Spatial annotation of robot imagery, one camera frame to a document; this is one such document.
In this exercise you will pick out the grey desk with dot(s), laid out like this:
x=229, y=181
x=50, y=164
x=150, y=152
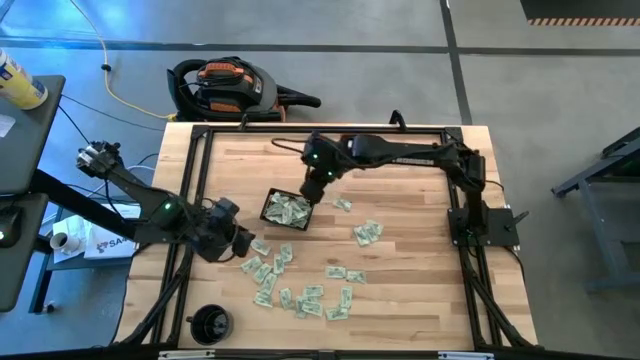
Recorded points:
x=30, y=150

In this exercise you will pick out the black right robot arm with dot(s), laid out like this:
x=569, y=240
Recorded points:
x=400, y=152

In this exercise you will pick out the grey metal cart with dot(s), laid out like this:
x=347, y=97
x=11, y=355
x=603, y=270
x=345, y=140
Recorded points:
x=610, y=200

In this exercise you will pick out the yellow wipes canister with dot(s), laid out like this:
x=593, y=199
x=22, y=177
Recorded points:
x=17, y=80

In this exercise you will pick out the black mat with hazard stripe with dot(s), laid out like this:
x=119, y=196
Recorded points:
x=580, y=10

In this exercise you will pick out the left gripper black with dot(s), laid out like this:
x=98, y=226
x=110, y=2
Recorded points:
x=216, y=243

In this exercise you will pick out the white frame bracket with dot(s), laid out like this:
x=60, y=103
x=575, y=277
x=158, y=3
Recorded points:
x=186, y=355

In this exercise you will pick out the dark grey side table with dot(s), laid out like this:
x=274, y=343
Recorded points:
x=40, y=285

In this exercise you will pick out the white printed paper sheet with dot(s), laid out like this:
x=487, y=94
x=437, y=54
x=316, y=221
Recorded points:
x=112, y=247

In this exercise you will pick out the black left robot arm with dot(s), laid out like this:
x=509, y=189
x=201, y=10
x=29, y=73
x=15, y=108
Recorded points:
x=140, y=187

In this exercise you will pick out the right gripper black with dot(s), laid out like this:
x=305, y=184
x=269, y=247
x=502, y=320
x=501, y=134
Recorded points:
x=322, y=175

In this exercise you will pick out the black slotted plastic basket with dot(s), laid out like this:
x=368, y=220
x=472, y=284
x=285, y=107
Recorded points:
x=270, y=196

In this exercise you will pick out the small white paper slip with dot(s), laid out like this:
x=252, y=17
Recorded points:
x=5, y=125

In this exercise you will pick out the black computer mouse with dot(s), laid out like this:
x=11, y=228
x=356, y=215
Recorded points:
x=9, y=227

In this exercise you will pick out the black desk support beam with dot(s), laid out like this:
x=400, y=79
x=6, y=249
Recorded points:
x=65, y=197

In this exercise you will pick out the black cup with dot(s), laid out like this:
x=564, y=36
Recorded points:
x=210, y=325

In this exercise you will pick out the black orange shop vacuum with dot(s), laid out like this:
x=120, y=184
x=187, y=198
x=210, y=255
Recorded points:
x=230, y=90

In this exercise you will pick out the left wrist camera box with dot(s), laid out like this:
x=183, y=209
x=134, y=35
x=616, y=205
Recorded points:
x=226, y=210

